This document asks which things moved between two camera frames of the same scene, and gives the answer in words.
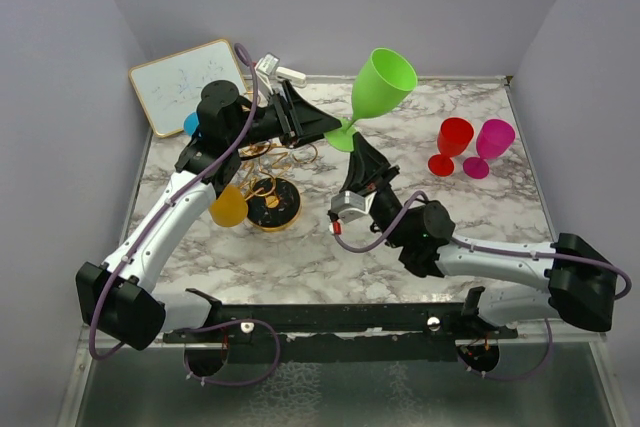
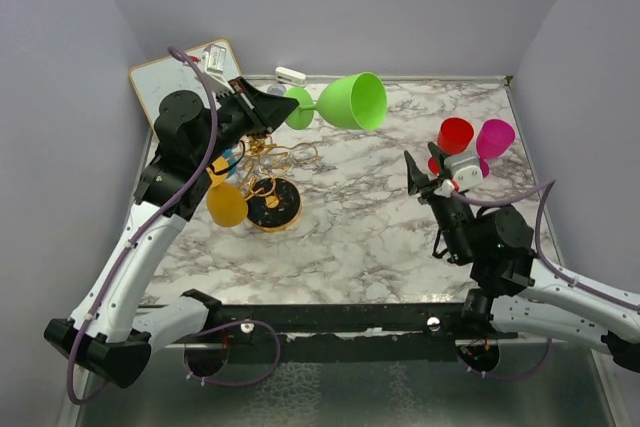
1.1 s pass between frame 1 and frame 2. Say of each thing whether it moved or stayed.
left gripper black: moved
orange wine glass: stayed
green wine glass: moved
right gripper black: moved
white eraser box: stayed
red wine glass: stayed
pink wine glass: stayed
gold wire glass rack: stayed
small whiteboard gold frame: stayed
